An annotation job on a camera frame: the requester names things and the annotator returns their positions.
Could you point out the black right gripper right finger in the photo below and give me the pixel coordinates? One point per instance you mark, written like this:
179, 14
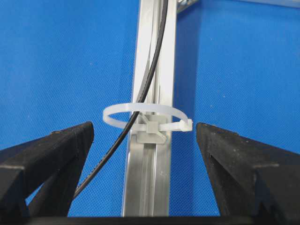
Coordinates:
248, 177

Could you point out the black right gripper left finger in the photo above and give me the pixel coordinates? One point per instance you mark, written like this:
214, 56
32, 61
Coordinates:
39, 178

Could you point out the white zip tie loop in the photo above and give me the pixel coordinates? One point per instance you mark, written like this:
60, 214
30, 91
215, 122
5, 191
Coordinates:
176, 119

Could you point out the aluminium extrusion frame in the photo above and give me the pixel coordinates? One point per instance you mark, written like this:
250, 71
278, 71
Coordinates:
152, 93

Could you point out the grey zip tie mount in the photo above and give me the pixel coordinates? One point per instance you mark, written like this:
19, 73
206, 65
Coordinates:
151, 134

